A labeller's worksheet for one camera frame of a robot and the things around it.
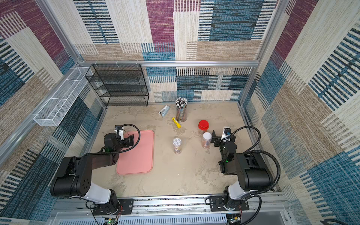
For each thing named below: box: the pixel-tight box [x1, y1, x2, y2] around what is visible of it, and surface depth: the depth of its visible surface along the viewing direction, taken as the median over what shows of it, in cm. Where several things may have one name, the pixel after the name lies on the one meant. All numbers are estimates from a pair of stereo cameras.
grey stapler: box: [158, 105, 171, 117], surface depth 114 cm
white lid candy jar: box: [201, 131, 213, 149], surface depth 91 cm
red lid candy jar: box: [198, 119, 210, 131], surface depth 98 cm
